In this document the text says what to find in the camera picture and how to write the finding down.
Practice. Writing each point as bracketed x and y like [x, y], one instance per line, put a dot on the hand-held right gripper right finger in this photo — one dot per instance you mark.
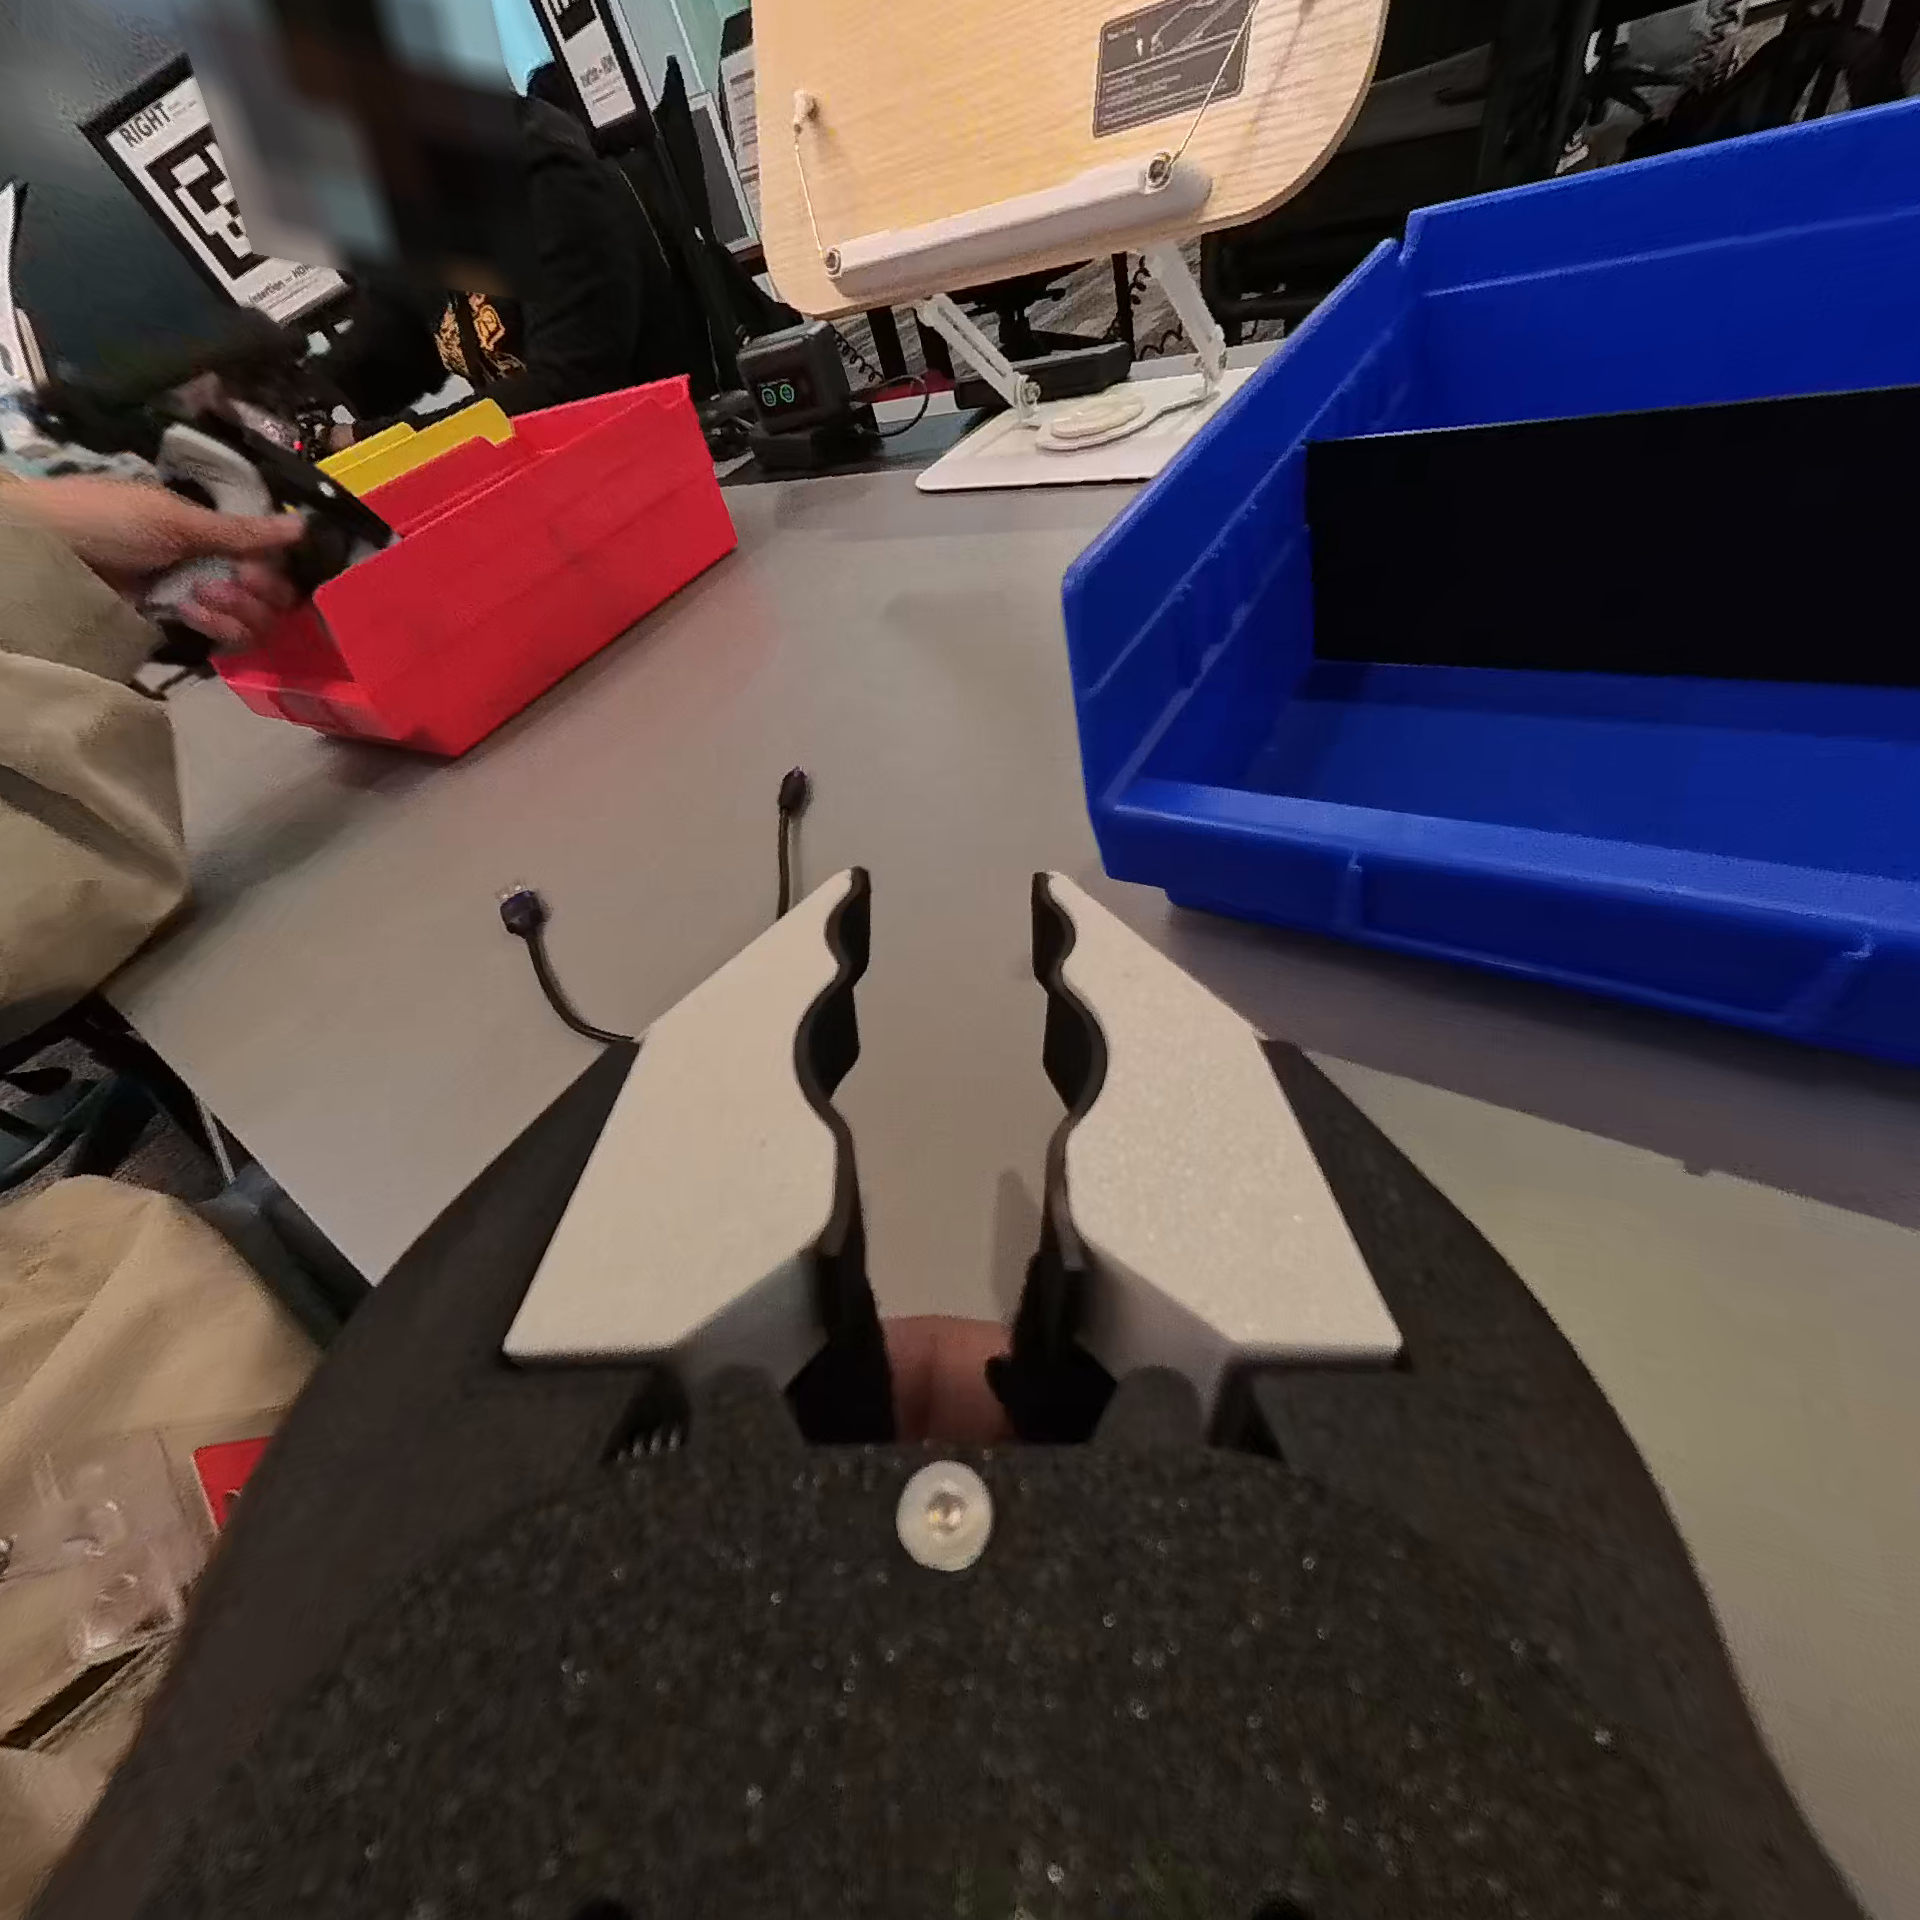
[1214, 1184]

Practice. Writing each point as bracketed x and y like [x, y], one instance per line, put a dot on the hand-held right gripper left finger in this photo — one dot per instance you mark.
[705, 1170]

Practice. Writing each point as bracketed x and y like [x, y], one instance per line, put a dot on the red storage bin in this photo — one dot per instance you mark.
[570, 555]

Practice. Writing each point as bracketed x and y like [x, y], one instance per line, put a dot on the blue storage bin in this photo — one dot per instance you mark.
[1501, 841]

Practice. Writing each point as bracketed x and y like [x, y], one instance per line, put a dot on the person's left forearm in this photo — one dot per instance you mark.
[74, 780]

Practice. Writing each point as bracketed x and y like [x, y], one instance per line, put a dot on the person's left hand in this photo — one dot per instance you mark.
[164, 519]

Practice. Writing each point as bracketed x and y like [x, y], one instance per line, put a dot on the yellow storage bin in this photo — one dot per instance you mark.
[435, 443]

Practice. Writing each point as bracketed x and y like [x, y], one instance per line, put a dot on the black framed marker sign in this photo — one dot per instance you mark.
[194, 181]

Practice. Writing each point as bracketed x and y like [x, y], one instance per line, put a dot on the black power adapter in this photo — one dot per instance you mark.
[819, 451]

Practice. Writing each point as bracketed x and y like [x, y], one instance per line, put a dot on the black power station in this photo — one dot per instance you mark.
[794, 352]

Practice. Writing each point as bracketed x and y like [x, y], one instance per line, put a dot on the person's beige clothing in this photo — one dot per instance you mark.
[105, 1320]

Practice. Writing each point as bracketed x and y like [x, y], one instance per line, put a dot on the clear plastic bag red label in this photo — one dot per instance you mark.
[91, 1530]

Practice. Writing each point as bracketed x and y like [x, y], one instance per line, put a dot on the black rectangular device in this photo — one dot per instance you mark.
[1051, 374]

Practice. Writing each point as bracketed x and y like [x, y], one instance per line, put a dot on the wooden book stand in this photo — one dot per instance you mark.
[961, 120]

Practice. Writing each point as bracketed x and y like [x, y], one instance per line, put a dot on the black bin divider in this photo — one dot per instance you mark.
[1620, 525]

